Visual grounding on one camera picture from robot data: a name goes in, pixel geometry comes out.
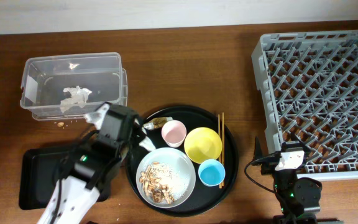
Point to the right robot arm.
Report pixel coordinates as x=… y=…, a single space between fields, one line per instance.
x=298 y=197

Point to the brown snack wrapper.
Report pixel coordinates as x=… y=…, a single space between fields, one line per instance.
x=157 y=123

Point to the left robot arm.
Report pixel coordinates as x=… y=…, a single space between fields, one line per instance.
x=93 y=162

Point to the grey dishwasher rack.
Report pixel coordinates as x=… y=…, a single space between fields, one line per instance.
x=309 y=87

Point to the clear plastic waste bin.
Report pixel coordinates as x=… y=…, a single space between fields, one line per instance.
x=44 y=79

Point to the pink cup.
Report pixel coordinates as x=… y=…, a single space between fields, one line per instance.
x=174 y=133

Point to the round black serving tray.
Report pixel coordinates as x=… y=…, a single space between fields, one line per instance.
x=202 y=198

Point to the grey plate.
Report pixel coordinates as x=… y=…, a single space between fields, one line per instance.
x=179 y=162

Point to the yellow bowl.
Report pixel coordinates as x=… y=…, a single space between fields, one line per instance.
x=202 y=144

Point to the white napkin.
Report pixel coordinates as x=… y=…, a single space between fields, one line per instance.
x=78 y=97
x=148 y=144

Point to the blue cup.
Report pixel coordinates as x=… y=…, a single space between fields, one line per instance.
x=211 y=173

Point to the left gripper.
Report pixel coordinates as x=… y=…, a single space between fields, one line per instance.
x=138 y=134

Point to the right wooden chopstick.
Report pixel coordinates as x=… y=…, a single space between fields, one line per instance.
x=223 y=146

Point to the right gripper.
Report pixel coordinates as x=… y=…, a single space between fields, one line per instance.
x=269 y=165

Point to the food leftovers on plate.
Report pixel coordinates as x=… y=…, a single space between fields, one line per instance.
x=160 y=183

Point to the black rectangular tray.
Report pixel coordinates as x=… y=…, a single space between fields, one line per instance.
x=40 y=173

